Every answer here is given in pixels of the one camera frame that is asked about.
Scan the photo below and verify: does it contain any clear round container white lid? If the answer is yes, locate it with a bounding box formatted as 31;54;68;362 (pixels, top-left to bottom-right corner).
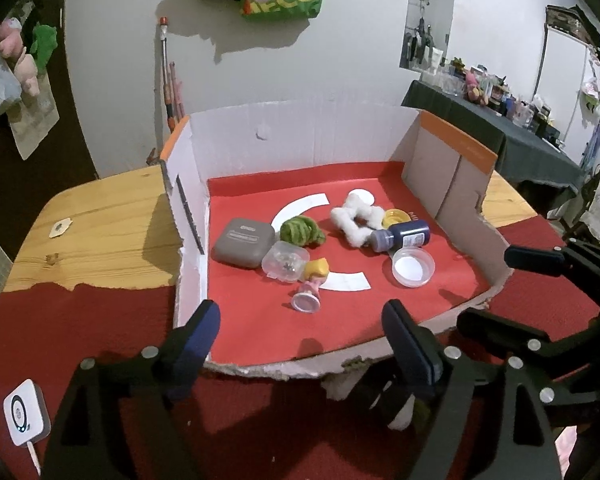
391;246;437;289

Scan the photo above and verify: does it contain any brown paper bag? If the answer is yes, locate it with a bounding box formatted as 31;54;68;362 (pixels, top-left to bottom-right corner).
10;87;61;161

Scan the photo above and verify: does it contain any white cardboard box red bottom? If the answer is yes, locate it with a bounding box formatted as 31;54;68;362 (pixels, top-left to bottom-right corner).
159;100;516;378

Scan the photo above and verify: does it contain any green plush toy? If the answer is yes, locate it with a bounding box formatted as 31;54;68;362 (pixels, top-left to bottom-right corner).
30;22;58;76

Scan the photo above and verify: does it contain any grey rounded case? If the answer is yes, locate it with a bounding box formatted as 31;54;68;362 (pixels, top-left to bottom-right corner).
211;217;276;269

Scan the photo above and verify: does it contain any green fuzzy pipe cleaner toy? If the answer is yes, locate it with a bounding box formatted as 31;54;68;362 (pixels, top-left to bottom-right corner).
279;215;327;250

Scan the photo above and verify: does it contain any dark covered side table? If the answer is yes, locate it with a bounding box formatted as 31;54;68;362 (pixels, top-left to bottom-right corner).
402;80;588;216

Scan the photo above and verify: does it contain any pink plush toy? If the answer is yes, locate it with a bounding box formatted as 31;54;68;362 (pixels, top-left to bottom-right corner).
0;17;40;96

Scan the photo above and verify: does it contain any yellow small cup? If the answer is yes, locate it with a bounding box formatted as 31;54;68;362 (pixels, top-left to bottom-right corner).
382;208;411;228

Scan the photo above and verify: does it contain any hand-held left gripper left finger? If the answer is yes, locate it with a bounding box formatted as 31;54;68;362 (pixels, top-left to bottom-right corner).
39;299;222;480

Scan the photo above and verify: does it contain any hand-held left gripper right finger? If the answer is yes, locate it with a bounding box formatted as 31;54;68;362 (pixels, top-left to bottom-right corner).
381;299;566;480

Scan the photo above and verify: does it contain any white square device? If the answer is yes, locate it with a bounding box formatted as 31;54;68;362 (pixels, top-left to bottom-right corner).
2;378;48;446

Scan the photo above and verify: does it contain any dark blue paint bottle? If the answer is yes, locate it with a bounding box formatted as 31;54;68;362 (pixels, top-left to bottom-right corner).
369;221;432;253

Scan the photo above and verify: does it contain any red stick bundle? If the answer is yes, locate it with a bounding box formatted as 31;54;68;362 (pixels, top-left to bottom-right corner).
166;61;187;133

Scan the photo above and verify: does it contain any dark brown door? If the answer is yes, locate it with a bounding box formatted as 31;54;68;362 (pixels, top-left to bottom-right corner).
0;0;101;211

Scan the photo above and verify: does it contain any row of small tabletop items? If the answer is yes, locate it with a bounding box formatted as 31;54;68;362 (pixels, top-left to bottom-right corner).
420;55;568;148

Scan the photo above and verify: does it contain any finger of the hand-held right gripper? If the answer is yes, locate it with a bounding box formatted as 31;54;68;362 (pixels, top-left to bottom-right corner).
504;240;600;306
456;307;600;403

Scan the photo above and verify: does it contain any white fuzzy star toy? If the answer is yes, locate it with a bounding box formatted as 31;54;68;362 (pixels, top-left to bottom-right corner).
330;191;385;250

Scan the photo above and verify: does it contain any clear container with beads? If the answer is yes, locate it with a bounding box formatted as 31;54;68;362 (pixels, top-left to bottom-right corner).
261;240;311;282

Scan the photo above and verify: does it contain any white pole orange tip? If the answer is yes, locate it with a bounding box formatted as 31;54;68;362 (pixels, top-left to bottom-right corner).
159;16;173;136

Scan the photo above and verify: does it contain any small pink yellow figurine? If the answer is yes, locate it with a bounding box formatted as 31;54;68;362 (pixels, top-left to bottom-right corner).
290;256;331;316

